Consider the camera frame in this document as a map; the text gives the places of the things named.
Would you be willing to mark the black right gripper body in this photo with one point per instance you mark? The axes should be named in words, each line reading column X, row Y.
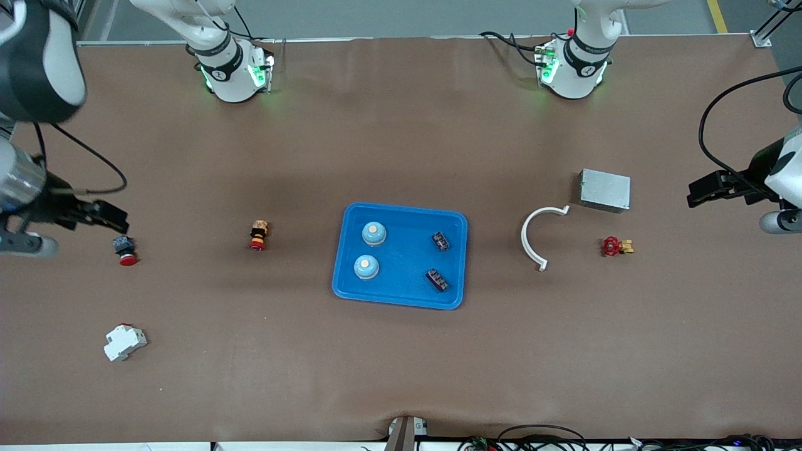
column 51, row 209

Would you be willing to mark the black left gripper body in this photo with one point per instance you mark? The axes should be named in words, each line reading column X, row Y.
column 754, row 177

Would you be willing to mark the light blue call bell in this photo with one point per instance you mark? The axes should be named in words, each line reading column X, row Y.
column 366, row 267
column 374, row 233

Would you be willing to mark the dark electrolytic capacitor block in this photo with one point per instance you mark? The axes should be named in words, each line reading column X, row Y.
column 440, row 241
column 437, row 280

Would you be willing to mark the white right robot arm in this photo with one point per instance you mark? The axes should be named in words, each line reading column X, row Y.
column 225, row 69

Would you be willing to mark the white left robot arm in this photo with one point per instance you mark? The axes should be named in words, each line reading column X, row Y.
column 573, row 69

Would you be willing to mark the blue plastic tray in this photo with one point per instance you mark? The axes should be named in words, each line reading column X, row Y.
column 401, row 250

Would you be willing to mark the red mushroom button black base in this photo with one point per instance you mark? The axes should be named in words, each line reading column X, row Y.
column 127, row 258

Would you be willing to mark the silver metal power supply box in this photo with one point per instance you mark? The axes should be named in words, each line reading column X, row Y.
column 604, row 191

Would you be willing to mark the white circuit breaker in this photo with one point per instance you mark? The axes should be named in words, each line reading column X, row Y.
column 122, row 343

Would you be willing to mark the red emergency button orange base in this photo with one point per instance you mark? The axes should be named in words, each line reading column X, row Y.
column 258, row 233

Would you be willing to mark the white half-round pipe clamp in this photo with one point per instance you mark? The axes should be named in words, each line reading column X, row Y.
column 525, row 243

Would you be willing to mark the aluminium frame post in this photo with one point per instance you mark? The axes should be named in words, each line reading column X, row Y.
column 760, row 39

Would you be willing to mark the grey metal bracket table edge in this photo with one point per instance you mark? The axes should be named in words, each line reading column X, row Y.
column 404, row 438

